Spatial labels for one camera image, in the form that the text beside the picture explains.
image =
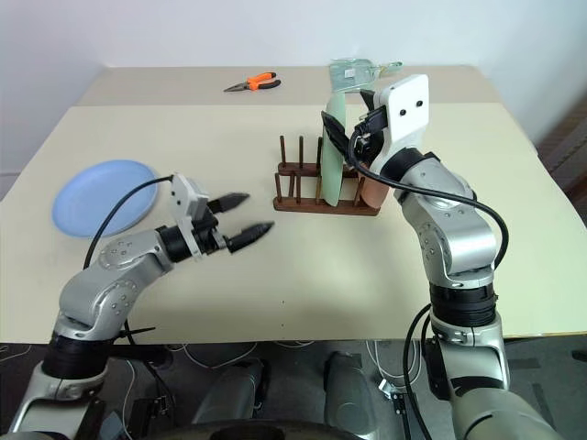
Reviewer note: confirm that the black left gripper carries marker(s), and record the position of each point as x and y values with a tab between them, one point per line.
206	234

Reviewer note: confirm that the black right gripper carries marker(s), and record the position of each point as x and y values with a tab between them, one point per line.
373	133

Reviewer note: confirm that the green plate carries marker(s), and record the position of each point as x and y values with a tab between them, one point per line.
331	179

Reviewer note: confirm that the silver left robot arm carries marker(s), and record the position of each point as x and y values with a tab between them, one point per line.
114	275

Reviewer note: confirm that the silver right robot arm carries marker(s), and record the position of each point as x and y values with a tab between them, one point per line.
458	238

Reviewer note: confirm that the wooden dish rack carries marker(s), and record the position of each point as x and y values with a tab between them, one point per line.
321	208

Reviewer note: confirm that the clear plastic package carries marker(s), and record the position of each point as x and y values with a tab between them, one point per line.
348	73

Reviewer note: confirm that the pink plate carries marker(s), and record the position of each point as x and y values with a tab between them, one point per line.
373	192

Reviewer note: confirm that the blue plate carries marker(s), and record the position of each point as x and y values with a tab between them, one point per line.
101	197

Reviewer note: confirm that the dark rounded robot leg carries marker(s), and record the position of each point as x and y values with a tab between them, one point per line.
231	389
351	389

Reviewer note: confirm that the dark rounded robot waist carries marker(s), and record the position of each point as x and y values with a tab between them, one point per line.
261	428

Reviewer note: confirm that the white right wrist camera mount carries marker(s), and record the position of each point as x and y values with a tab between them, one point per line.
408	121

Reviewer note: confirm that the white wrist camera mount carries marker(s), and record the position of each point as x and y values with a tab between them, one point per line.
408	121
181	194

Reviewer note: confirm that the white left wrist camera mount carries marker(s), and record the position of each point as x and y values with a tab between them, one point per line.
181	194

